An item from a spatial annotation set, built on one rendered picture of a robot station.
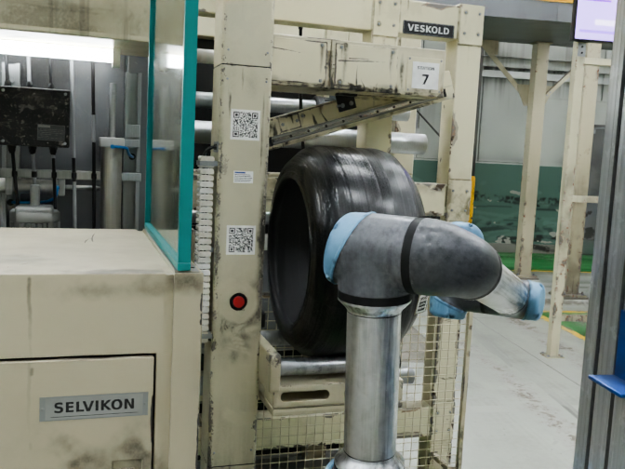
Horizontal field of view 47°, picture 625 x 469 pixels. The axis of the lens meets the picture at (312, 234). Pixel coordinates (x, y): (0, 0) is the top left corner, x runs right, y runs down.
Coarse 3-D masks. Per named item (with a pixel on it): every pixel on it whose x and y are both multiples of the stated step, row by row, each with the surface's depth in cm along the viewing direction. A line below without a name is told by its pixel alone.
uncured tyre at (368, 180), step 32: (320, 160) 185; (352, 160) 186; (384, 160) 190; (288, 192) 219; (320, 192) 178; (352, 192) 177; (384, 192) 180; (416, 192) 186; (288, 224) 225; (320, 224) 175; (288, 256) 226; (320, 256) 174; (288, 288) 223; (320, 288) 176; (288, 320) 203; (320, 320) 179; (320, 352) 188
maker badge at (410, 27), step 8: (408, 24) 253; (416, 24) 253; (424, 24) 254; (432, 24) 255; (440, 24) 256; (408, 32) 253; (416, 32) 254; (424, 32) 255; (432, 32) 256; (440, 32) 257; (448, 32) 258
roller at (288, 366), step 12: (288, 360) 186; (300, 360) 187; (312, 360) 188; (324, 360) 188; (336, 360) 189; (288, 372) 185; (300, 372) 186; (312, 372) 188; (324, 372) 189; (336, 372) 190
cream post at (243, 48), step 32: (224, 0) 177; (256, 0) 179; (224, 32) 177; (256, 32) 180; (224, 64) 178; (256, 64) 181; (224, 96) 179; (256, 96) 182; (224, 128) 180; (224, 160) 181; (256, 160) 184; (224, 192) 182; (256, 192) 185; (224, 224) 183; (256, 224) 186; (224, 256) 184; (256, 256) 187; (224, 288) 185; (256, 288) 188; (224, 320) 186; (256, 320) 189; (224, 352) 187; (256, 352) 190; (224, 384) 188; (256, 384) 191; (224, 416) 189; (256, 416) 192; (224, 448) 190
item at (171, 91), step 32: (160, 0) 138; (192, 0) 102; (160, 32) 138; (192, 32) 102; (160, 64) 137; (192, 64) 103; (160, 96) 136; (192, 96) 103; (160, 128) 136; (192, 128) 104; (160, 160) 135; (192, 160) 105; (160, 192) 134; (192, 192) 105; (160, 224) 134
